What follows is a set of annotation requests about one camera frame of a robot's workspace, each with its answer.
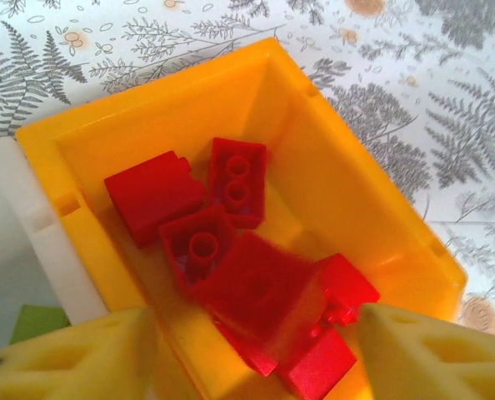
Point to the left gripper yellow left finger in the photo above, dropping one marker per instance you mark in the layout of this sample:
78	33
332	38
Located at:
64	366

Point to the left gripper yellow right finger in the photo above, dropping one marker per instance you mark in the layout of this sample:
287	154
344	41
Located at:
439	366

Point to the green square lego brick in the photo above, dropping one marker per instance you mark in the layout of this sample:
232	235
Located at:
39	325

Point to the red square lego brick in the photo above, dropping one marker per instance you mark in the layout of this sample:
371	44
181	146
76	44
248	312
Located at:
176	233
151	196
251	354
318	366
347	283
260	287

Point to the red long lego brick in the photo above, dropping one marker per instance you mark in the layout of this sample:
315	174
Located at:
251	162

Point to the white plastic bin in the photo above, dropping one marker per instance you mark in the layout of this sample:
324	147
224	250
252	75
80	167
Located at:
22	208

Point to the yellow plastic bin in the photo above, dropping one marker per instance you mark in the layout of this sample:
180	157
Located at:
356	187

